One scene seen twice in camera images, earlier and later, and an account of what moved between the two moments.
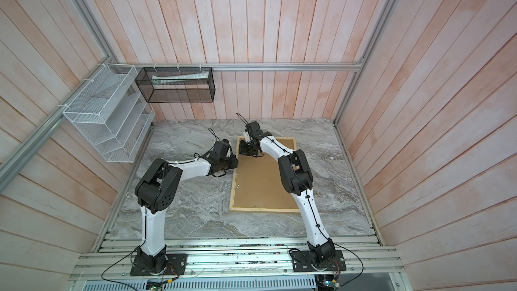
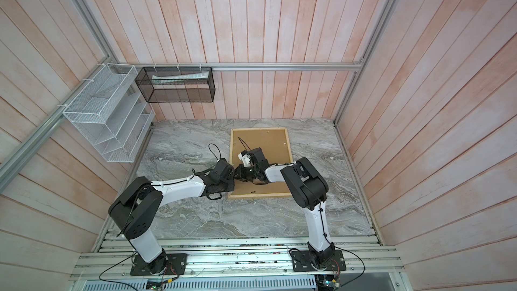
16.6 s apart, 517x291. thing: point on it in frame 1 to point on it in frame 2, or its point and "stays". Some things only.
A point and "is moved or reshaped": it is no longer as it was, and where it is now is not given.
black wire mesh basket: [177, 84] stays
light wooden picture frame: [256, 185] is moved or reshaped
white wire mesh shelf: [111, 114] stays
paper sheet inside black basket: [165, 79] stays
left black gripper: [234, 162] to [231, 185]
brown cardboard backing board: [258, 183] is moved or reshaped
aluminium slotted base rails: [239, 258] stays
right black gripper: [242, 149] to [242, 173]
